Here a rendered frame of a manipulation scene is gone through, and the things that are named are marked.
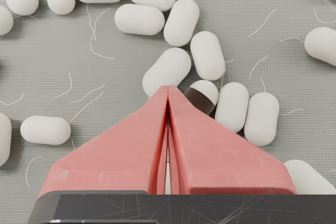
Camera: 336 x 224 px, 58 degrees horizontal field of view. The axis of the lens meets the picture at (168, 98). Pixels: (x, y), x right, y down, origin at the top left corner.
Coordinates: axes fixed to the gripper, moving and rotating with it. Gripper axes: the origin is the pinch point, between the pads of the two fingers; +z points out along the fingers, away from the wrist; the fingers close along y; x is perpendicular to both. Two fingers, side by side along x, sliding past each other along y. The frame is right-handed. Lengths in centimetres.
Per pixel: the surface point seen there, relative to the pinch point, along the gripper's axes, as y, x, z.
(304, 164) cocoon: -8.1, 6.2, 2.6
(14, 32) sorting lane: 11.0, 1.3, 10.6
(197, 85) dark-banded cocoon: -1.8, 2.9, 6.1
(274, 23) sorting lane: -7.7, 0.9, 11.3
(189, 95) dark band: -1.4, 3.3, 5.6
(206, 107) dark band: -2.4, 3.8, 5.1
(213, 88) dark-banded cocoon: -2.9, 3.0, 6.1
